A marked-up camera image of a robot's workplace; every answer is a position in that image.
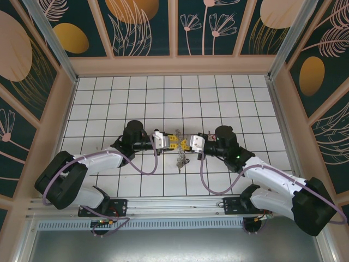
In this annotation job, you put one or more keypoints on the round metal keyring plate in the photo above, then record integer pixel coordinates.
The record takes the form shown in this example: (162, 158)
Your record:
(181, 154)

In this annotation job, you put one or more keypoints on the small silver key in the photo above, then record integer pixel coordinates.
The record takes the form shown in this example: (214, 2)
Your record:
(179, 168)

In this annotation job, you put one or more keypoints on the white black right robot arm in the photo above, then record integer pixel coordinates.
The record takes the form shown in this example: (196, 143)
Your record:
(272, 176)

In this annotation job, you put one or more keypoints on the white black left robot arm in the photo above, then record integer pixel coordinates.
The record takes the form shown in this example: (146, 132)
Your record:
(103, 165)

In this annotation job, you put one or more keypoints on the dark panel with feather leaves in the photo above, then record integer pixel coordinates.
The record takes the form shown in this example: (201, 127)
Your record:
(158, 41)

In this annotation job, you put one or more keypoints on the dark panel with pink flowers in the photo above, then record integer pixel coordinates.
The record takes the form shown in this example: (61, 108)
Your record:
(201, 41)

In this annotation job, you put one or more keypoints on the grey metal base sheet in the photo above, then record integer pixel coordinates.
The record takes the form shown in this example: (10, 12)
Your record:
(174, 245)

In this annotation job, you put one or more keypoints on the dark panel with pale circle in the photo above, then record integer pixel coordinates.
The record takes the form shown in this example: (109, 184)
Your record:
(251, 32)

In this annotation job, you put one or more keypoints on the dark panel with fern leaves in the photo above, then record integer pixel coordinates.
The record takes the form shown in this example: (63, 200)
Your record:
(332, 152)

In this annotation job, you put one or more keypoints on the dark panel with yellow oval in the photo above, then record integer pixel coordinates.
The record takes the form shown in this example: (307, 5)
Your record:
(90, 27)

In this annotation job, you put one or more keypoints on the dark panel with single flower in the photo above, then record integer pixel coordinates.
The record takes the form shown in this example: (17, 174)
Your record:
(16, 142)

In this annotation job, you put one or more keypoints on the dark panel with orange oval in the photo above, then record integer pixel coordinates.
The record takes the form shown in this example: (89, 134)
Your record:
(327, 68)

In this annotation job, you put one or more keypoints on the dark panel with large pink circle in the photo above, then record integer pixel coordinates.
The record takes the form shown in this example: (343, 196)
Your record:
(16, 41)

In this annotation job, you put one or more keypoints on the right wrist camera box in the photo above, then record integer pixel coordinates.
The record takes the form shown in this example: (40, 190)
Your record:
(201, 156)

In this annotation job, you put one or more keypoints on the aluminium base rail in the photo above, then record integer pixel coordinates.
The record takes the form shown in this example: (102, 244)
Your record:
(174, 207)

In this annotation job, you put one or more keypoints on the aluminium frame post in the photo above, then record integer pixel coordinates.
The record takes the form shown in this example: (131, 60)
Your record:
(51, 41)
(26, 243)
(297, 30)
(330, 248)

